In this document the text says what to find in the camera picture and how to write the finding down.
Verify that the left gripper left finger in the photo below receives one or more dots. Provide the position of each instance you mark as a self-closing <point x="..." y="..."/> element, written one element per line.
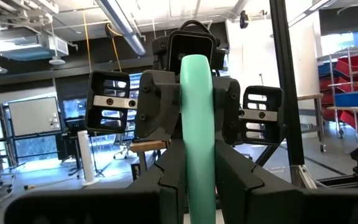
<point x="172" y="186"/>

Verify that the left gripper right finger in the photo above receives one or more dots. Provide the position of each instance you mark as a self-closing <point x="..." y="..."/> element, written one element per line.
<point x="232" y="186"/>

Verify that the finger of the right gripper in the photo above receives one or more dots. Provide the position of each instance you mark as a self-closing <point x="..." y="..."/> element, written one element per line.
<point x="157" y="105"/>
<point x="227" y="109"/>

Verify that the small wooden table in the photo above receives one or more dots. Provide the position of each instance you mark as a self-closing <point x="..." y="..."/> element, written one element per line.
<point x="149" y="145"/>

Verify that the white cylinder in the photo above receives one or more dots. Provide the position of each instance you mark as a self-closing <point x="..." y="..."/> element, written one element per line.
<point x="85" y="155"/>

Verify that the grey ceiling pipe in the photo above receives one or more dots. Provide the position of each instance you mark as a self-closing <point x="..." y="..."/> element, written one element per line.
<point x="126" y="28"/>

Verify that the light wooden table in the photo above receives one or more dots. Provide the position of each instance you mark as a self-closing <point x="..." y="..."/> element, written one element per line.
<point x="309" y="96"/>

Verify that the whiteboard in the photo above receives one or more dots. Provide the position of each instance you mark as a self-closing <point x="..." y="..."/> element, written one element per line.
<point x="34" y="116"/>

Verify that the grey ventilation unit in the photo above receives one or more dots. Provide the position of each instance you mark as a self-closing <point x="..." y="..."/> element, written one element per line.
<point x="26" y="46"/>

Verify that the metal shelf with bins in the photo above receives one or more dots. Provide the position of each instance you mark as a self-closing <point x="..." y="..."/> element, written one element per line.
<point x="353" y="65"/>

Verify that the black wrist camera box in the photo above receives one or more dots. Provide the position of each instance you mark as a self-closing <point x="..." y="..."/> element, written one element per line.
<point x="191" y="42"/>

